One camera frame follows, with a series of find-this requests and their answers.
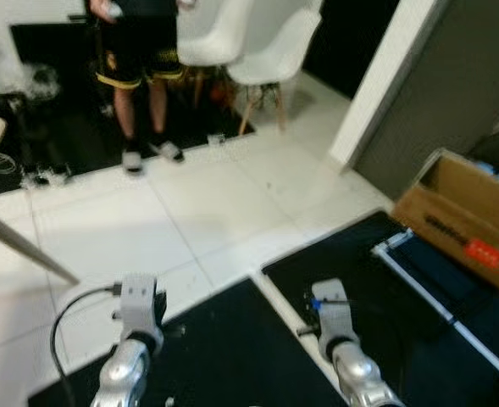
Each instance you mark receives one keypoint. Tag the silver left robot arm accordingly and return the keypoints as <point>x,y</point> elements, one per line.
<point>124,373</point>

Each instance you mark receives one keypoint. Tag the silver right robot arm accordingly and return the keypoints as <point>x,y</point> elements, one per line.
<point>359,377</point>

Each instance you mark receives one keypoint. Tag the small white paper scrap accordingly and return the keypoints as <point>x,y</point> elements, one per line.
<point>169,401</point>

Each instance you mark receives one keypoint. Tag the grey slanted table leg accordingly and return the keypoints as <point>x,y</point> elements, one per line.
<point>24,246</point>

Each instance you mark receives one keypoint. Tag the brown cardboard box red label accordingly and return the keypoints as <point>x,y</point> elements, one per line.
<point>457,225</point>

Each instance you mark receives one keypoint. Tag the large black carpet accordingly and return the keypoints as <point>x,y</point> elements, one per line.
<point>71,136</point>

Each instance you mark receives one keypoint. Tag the white plastic chair wooden legs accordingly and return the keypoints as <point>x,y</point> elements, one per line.
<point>215,34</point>
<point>274,55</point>

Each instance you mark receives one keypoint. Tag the person in black shorts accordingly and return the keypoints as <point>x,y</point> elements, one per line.
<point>135,51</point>

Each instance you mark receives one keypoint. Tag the black flat screen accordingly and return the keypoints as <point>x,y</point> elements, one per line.
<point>54,42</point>

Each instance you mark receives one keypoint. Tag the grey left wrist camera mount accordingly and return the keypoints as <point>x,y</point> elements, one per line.
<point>137,301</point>

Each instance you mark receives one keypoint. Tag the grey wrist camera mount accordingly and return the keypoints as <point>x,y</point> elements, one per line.
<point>332,312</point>
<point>137,301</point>

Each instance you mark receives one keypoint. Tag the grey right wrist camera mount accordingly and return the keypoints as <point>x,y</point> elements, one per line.
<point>332,312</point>

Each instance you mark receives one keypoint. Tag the black floor mat with rail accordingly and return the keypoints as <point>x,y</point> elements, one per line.
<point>385,297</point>

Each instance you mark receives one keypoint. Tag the white metal rail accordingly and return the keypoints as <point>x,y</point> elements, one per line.
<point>435,305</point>

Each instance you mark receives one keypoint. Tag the grey door white frame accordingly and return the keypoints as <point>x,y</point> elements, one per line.
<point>427,85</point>

